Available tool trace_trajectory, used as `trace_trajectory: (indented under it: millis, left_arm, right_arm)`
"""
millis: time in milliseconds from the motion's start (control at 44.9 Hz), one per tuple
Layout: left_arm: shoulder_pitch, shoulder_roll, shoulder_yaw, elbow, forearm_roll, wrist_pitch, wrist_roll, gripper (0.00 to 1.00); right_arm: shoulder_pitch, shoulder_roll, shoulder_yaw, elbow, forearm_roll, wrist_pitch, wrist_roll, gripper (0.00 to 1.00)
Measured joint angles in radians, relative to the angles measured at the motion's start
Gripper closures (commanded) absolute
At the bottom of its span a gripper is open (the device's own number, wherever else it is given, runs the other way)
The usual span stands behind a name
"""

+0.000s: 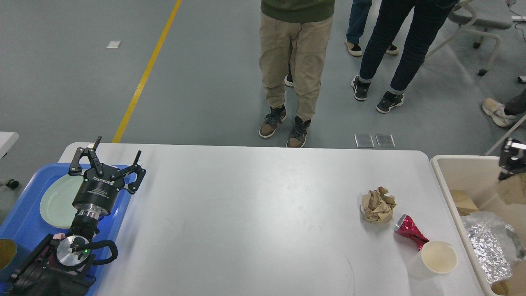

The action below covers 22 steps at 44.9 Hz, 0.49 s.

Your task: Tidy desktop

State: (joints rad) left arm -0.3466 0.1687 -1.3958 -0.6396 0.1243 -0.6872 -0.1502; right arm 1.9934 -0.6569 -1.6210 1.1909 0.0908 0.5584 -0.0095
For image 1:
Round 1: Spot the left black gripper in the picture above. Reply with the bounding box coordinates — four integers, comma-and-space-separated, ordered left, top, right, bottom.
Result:
68, 136, 146, 219

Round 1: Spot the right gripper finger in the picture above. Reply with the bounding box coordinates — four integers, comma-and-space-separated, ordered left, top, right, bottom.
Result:
498, 138, 526, 180

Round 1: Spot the light green plate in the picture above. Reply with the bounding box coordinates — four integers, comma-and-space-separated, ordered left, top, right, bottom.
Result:
39, 175, 84, 229

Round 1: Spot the brown paper bag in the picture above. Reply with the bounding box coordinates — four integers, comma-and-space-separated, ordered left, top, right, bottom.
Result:
491, 260, 526, 296
450, 190, 479, 217

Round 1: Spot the pink mug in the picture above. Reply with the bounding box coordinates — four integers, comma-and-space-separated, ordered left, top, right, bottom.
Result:
53, 233, 66, 240

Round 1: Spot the aluminium foil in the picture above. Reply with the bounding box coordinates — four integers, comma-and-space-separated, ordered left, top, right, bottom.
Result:
461, 211, 525, 284

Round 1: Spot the blue-grey mug yellow inside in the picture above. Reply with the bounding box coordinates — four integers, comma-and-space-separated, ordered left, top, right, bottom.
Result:
0, 238, 31, 282

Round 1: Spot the brown paper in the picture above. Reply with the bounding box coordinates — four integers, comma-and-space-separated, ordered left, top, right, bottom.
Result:
361, 187, 397, 224
496, 173, 526, 204

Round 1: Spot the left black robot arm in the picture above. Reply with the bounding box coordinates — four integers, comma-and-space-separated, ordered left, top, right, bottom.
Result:
1, 137, 146, 296

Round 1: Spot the beige plastic bin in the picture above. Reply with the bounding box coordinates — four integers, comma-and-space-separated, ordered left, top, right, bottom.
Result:
430, 155, 526, 296

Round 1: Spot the white chair at right edge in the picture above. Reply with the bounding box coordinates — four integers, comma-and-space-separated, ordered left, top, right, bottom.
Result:
485, 115, 526, 156

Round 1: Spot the seated person at right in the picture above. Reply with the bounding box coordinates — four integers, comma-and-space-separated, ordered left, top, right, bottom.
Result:
482, 90, 526, 127

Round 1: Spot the blue plastic tray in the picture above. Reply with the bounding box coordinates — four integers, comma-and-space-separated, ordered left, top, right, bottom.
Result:
0, 163, 136, 296

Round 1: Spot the upright white paper cup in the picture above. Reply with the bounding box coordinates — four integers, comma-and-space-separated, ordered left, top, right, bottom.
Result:
406, 240, 458, 280

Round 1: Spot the red foil wrapper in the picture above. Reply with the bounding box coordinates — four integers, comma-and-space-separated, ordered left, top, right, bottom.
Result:
394, 214, 430, 250

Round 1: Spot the right white office chair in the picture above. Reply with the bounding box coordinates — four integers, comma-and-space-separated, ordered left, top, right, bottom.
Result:
426, 0, 513, 76

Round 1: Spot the person in dark jeans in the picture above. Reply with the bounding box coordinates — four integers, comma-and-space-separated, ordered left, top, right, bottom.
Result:
351, 0, 459, 114

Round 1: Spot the person in blue jeans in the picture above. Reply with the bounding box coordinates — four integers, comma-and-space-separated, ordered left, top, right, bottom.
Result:
344, 0, 400, 57

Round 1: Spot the person in khaki trousers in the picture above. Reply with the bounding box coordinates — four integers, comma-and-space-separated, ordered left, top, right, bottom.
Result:
259, 0, 335, 148

